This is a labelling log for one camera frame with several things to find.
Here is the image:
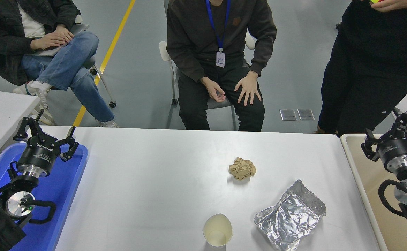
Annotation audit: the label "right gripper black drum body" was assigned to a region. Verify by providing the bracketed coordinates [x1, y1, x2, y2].
[377, 134, 407, 164]

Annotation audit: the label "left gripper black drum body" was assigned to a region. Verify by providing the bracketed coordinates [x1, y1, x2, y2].
[17, 136, 62, 173]

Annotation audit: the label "silver foil tray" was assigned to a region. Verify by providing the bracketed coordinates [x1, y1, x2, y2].
[254, 180, 327, 251]

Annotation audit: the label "grey laptop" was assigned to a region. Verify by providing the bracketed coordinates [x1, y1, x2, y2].
[29, 24, 89, 57]

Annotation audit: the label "tan paper ball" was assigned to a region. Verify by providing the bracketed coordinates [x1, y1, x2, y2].
[228, 157, 257, 181]

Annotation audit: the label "pale paper cup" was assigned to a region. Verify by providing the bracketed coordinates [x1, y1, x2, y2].
[203, 213, 233, 248]

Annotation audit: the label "person's right hand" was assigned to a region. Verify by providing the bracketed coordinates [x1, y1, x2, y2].
[201, 77, 226, 103]
[30, 32, 68, 50]

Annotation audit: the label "person's left hand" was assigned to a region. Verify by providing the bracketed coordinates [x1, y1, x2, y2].
[234, 71, 262, 106]
[52, 24, 75, 43]

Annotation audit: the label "person's hand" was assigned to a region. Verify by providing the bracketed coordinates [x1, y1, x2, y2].
[371, 0, 407, 13]

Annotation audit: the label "large pale plastic bin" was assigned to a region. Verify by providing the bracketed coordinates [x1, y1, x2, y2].
[340, 134, 407, 251]

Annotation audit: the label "blue plastic tray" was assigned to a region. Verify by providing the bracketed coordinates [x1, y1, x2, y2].
[0, 142, 88, 251]

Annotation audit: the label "person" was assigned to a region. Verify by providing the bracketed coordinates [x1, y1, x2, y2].
[317, 0, 407, 137]
[0, 0, 119, 128]
[166, 0, 277, 132]

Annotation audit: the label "grey chair with casters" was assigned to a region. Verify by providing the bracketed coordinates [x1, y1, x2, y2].
[75, 15, 117, 108]

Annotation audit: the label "grey chair white armrests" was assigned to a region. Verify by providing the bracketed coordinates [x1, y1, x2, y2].
[159, 31, 257, 131]

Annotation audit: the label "badge on blue lanyard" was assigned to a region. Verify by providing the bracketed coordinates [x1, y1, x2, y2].
[205, 0, 231, 68]

